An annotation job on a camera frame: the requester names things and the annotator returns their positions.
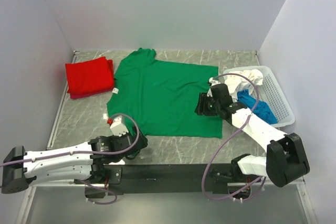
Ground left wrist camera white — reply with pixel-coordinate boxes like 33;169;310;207
107;115;129;137

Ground aluminium frame rail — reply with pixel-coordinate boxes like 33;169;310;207
264;177;306;186

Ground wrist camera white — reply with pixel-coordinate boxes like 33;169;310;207
107;115;129;137
207;77;220;97

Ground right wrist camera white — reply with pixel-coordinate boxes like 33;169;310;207
207;77;220;97

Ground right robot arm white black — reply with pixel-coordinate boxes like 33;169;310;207
195;83;310;187

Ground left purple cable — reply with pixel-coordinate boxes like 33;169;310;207
0;113;141;205

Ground green t shirt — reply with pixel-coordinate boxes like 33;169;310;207
107;48;223;138

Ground white plastic basket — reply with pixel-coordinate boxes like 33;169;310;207
224;66;295;128

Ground blue crumpled t shirt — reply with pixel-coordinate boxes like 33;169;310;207
237;90;278;124

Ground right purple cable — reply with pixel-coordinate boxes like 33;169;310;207
201;73;266;201

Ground purple cable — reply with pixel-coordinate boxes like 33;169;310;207
201;73;266;201
0;113;141;205

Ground folded red t shirt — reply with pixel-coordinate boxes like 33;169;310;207
65;56;116;95

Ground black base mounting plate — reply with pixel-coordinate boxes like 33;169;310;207
73;163;260;200

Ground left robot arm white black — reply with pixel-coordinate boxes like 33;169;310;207
1;133;148;194

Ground white crumpled t shirt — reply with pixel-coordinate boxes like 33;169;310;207
224;69;264;102

